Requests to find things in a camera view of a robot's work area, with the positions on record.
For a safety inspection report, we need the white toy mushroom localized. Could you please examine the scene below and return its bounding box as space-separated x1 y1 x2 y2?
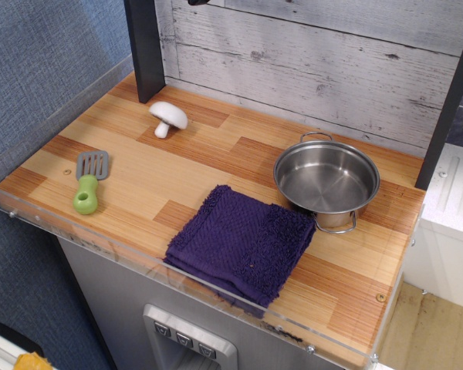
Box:
149 102 188 139

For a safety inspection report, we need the green handled grey spatula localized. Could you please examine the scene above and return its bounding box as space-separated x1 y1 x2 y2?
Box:
73 150 109 215

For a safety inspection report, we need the purple folded towel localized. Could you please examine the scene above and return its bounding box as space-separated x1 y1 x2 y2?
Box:
164 185 316 318

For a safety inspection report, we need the dark cabinet post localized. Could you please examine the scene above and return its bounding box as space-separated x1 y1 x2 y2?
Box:
123 0 166 103
414 49 463 190

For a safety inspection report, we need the clear acrylic guard rail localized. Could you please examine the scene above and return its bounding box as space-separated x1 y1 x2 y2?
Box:
0 62 423 369

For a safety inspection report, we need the silver dispenser button panel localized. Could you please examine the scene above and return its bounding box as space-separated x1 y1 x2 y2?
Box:
143 304 238 369

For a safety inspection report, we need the yellow taped object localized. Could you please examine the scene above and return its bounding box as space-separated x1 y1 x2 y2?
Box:
12 352 54 370

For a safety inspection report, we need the dark left cabinet post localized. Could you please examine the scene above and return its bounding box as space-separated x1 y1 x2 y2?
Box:
123 0 166 103

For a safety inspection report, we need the steel pot with handles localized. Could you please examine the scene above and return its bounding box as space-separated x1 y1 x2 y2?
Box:
273 131 380 234

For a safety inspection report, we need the dark right cabinet post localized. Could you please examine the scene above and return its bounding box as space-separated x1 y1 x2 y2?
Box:
414 49 463 190

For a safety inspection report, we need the grey toy fridge cabinet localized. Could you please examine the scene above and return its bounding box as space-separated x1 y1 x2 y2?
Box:
59 239 337 370

